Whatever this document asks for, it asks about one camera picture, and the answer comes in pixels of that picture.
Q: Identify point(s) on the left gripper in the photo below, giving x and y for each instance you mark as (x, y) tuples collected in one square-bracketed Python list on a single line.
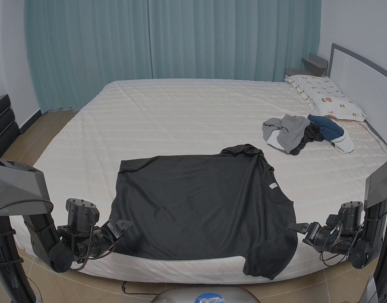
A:
[(106, 238)]

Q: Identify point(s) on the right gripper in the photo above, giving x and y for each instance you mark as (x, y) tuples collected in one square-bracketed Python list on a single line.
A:
[(316, 237)]

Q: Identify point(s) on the black T-shirt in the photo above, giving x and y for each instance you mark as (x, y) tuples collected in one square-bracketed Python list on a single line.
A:
[(196, 207)]

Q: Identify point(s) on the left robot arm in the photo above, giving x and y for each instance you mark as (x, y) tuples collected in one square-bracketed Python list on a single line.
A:
[(39, 232)]

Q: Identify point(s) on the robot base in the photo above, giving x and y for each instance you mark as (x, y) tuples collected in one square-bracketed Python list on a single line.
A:
[(201, 296)]

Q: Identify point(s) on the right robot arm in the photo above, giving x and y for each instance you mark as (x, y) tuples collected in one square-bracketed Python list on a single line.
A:
[(370, 232)]

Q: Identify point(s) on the pile of clothes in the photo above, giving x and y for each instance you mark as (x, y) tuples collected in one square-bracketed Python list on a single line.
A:
[(291, 131)]

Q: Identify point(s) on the bed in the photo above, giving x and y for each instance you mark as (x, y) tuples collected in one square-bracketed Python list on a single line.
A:
[(168, 115)]

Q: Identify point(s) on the white printed pillow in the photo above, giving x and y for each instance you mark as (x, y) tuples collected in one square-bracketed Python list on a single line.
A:
[(327, 95)]

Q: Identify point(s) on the black chest of drawers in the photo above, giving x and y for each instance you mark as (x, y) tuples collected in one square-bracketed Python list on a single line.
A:
[(4, 121)]

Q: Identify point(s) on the grey bedside table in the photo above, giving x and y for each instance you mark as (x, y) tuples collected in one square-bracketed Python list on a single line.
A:
[(315, 62)]

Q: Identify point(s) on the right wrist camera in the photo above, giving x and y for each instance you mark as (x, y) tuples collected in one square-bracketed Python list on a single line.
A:
[(332, 221)]

